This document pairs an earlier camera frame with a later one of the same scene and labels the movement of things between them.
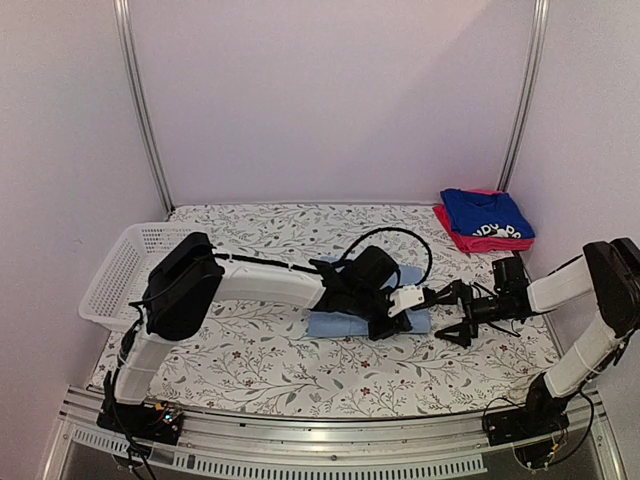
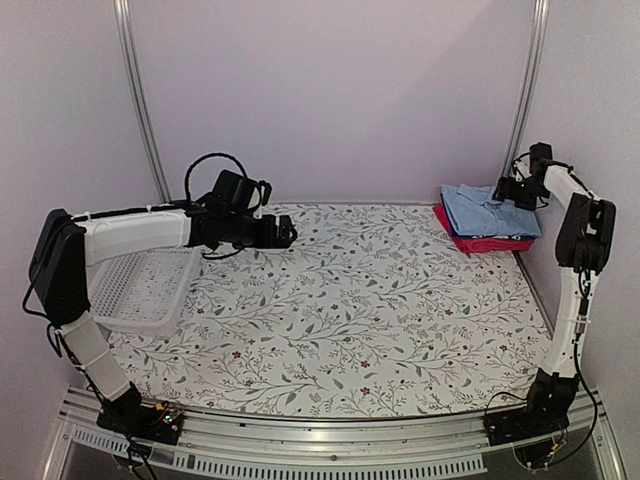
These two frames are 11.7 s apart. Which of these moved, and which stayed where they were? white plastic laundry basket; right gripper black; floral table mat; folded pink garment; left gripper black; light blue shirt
Moved: right gripper black; light blue shirt; left gripper black
Stayed: floral table mat; white plastic laundry basket; folded pink garment
